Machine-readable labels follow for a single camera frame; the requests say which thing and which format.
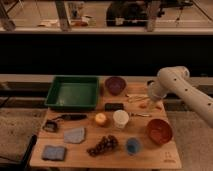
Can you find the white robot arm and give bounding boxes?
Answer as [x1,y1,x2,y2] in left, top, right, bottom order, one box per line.
[147,66,213,128]

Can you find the white paper cup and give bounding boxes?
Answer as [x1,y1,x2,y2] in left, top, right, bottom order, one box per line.
[113,110,129,129]

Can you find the blue plastic cup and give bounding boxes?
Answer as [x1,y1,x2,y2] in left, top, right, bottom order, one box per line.
[125,137,141,155]

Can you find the yellow tongs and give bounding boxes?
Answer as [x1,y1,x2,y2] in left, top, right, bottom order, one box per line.
[126,94,148,103]

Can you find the red bowl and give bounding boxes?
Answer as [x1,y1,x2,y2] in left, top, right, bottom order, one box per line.
[146,119,173,146]

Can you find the wooden board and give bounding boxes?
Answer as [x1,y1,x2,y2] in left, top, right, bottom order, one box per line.
[30,82,182,169]

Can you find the black rectangular block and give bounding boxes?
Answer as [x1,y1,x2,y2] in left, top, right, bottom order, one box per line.
[104,103,124,111]

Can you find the purple bowl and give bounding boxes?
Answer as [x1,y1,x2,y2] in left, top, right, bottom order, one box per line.
[105,76,126,95]

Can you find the yellow orange fruit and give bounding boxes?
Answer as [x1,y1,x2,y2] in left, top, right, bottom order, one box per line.
[95,113,107,126]

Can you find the bunch of dark grapes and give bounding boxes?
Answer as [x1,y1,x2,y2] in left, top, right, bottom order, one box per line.
[87,135,118,157]

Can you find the light blue cloth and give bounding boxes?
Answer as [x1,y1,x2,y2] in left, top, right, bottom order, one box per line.
[64,127,86,144]

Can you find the green plastic tray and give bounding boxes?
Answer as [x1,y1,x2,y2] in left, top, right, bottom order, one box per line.
[45,76,99,110]

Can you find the small black square dish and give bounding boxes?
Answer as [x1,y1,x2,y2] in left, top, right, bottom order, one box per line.
[43,120,58,132]

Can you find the blue sponge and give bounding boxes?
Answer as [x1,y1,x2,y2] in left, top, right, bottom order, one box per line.
[41,145,66,161]

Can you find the black bar at table edge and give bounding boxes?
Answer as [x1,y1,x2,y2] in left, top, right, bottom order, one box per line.
[21,135,37,171]

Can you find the black handled knife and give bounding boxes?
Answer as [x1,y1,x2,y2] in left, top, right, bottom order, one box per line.
[52,114,87,121]

